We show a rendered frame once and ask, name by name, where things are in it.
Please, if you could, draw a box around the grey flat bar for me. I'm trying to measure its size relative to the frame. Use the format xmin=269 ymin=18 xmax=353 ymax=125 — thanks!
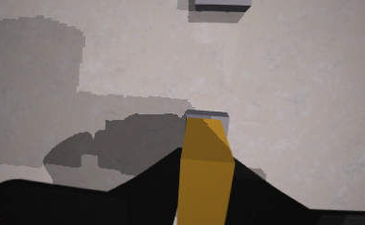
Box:
xmin=195 ymin=0 xmax=252 ymax=12

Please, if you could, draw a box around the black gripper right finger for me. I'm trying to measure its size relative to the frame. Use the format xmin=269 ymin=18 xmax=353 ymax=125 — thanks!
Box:
xmin=224 ymin=157 xmax=365 ymax=225

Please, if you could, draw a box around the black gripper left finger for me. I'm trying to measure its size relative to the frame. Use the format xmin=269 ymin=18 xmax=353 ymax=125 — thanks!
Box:
xmin=0 ymin=147 xmax=182 ymax=225

